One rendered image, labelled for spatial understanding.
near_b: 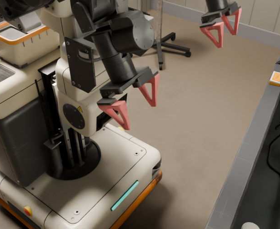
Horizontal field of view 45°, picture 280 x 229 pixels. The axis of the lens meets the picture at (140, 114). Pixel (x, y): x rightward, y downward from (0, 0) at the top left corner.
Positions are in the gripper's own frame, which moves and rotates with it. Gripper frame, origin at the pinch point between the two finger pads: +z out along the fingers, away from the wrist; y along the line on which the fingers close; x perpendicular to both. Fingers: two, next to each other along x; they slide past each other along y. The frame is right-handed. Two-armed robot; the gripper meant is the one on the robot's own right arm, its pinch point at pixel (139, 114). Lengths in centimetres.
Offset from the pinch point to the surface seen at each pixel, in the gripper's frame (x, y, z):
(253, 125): -15.9, 17.1, 13.3
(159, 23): 125, 163, 17
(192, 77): 101, 151, 60
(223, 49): 100, 203, 61
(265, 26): 75, 235, 57
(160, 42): 132, 165, 33
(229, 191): -19.3, -3.4, 15.0
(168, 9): 167, 233, 21
